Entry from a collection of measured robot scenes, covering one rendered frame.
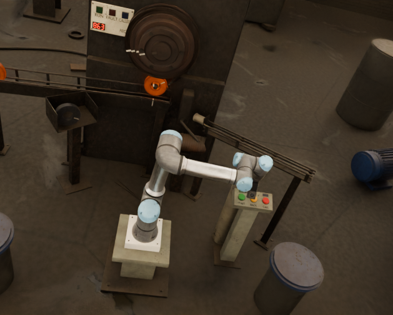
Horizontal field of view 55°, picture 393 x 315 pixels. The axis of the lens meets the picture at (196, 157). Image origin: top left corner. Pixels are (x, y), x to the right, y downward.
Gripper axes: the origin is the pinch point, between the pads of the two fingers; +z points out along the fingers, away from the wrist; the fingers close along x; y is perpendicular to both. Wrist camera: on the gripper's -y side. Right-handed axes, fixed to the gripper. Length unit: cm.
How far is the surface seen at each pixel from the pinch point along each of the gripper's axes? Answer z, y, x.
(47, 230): 64, -18, 114
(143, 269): 43, -40, 50
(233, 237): 36.6, -14.6, -4.4
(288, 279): 9, -44, -28
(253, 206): 6.6, -4.8, -7.4
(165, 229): 32, -17, 40
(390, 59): 53, 203, -173
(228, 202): 29.0, 5.3, 1.3
